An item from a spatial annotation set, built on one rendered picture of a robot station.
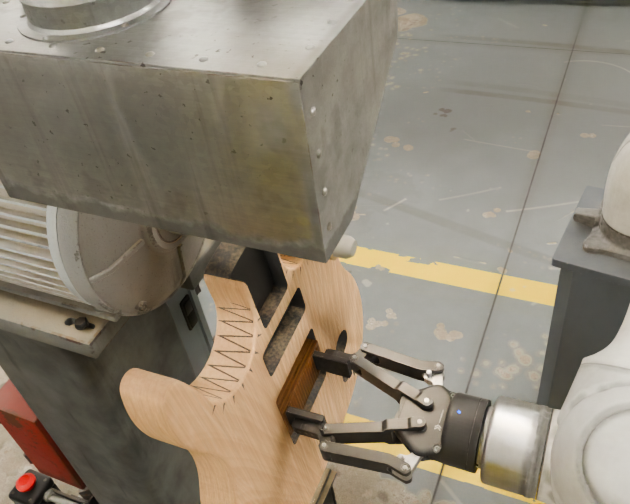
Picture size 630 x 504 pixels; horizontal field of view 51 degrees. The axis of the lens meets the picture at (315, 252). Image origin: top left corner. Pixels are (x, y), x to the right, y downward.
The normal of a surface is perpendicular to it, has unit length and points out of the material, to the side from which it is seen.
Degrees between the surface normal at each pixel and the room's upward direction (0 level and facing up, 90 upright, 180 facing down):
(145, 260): 94
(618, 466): 39
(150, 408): 81
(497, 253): 0
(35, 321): 0
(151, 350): 90
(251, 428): 88
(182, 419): 88
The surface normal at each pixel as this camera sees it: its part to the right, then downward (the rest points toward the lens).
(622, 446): -0.32, -0.12
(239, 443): 0.91, 0.16
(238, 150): -0.40, 0.65
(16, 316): -0.12, -0.73
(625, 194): -0.80, 0.45
